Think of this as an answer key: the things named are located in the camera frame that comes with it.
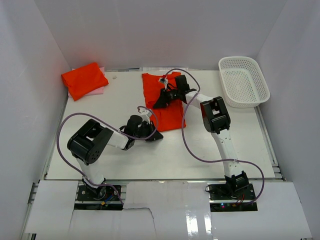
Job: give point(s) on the orange t-shirt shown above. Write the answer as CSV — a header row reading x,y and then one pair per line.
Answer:
x,y
170,118
83,80

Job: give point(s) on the aluminium frame rail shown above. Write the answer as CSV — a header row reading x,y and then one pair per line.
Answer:
x,y
24,235

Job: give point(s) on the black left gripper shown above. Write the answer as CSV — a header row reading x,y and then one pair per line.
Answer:
x,y
150,127

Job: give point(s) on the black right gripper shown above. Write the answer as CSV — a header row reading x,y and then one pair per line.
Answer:
x,y
164,100

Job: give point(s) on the white perforated plastic basket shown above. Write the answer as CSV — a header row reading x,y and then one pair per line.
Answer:
x,y
243,82

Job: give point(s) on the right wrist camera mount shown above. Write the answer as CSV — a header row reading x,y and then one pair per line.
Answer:
x,y
164,81

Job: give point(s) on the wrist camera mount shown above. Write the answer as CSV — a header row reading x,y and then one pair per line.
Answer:
x,y
164,81
145,114

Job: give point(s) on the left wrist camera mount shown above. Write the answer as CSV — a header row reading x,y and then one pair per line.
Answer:
x,y
145,114

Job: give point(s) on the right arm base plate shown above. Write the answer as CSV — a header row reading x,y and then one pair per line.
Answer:
x,y
222,200

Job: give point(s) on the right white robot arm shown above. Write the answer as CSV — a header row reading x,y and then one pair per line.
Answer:
x,y
216,121

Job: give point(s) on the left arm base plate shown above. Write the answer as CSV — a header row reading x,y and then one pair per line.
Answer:
x,y
101,199

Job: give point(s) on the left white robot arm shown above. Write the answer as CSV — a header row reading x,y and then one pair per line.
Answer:
x,y
89,142

